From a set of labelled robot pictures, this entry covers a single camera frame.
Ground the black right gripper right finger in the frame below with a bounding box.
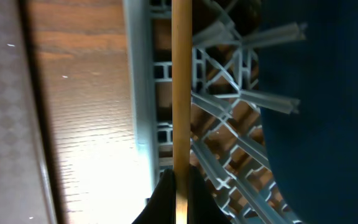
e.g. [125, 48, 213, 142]
[188, 166, 231, 224]

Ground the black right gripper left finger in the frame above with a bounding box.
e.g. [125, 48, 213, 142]
[132, 169, 176, 224]

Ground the dark blue plate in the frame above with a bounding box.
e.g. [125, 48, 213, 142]
[259, 0, 358, 223]

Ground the grey dishwasher rack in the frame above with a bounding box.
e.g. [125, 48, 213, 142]
[124, 0, 305, 223]

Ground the brown serving tray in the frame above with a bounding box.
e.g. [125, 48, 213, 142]
[0, 1, 57, 223]

